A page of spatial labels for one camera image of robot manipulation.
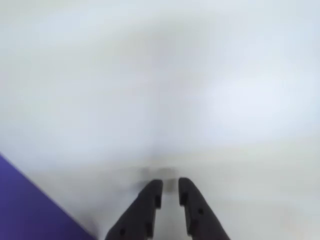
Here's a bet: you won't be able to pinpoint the blue plastic box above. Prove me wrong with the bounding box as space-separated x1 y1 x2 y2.
0 150 99 240

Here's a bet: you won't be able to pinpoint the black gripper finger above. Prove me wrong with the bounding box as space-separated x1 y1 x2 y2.
178 177 231 240
104 179 164 240

